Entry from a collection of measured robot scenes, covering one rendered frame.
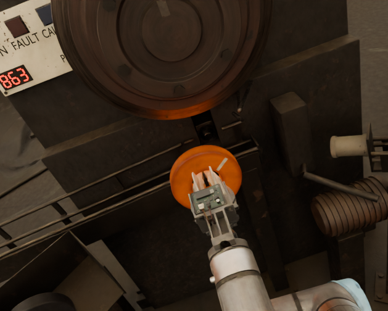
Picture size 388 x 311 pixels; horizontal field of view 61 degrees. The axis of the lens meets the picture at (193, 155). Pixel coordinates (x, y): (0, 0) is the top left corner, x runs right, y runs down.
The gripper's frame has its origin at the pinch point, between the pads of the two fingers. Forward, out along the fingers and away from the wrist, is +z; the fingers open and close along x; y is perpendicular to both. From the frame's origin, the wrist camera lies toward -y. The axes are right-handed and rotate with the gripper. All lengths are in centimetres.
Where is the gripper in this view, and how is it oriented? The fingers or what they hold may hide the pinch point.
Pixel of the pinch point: (203, 173)
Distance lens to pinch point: 70.5
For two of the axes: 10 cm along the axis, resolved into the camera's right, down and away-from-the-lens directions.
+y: -2.6, -6.0, -7.6
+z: -2.3, -7.3, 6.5
